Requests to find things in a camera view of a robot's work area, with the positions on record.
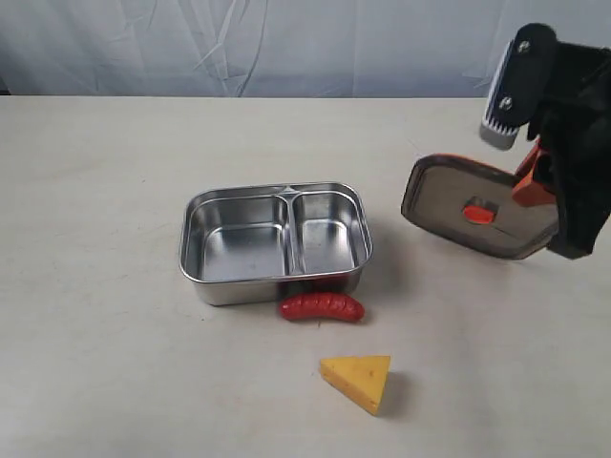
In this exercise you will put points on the stainless steel lunch box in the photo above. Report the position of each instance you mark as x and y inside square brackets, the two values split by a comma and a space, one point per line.
[265, 243]

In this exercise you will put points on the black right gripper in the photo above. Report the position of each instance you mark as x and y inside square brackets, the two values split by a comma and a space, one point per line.
[561, 92]

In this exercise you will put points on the red toy sausage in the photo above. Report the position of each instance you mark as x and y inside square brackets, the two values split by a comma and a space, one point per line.
[322, 305]

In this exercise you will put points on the yellow toy cheese wedge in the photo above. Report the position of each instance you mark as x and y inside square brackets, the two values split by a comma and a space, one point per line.
[362, 379]

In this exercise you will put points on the blue-grey backdrop curtain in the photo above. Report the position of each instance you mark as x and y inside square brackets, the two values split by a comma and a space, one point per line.
[274, 48]

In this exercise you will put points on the dark transparent box lid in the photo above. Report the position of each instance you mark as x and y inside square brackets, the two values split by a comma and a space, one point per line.
[472, 204]

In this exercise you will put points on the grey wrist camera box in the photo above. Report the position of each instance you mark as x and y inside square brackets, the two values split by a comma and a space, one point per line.
[491, 129]

